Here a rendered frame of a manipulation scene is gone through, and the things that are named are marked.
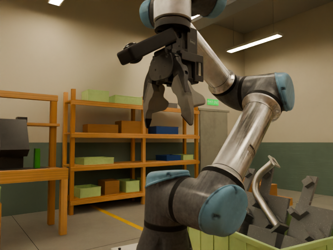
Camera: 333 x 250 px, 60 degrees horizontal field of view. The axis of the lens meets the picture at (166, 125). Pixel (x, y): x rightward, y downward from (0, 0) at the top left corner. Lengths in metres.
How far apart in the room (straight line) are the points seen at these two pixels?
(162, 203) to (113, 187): 5.04
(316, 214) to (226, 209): 0.60
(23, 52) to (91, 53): 1.31
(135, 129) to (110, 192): 1.34
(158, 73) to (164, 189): 0.30
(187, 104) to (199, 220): 0.28
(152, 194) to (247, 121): 0.31
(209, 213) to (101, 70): 5.82
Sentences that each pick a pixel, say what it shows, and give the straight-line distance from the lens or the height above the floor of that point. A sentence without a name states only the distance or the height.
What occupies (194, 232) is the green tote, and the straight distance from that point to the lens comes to 1.27.
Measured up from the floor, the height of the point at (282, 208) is 1.00.
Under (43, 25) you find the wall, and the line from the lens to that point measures 6.18.
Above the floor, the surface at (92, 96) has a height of 2.10.
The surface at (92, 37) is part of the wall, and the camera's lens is 6.45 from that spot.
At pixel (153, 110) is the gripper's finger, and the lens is 0.59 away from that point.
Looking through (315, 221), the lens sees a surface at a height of 0.98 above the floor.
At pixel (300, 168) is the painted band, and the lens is 8.19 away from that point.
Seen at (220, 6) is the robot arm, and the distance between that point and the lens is 0.71.
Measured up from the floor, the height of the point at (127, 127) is 1.56.
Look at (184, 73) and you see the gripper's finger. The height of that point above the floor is 1.38.
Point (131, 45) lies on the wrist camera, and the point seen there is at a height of 1.42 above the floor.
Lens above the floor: 1.26
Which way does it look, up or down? 3 degrees up
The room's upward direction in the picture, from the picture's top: straight up
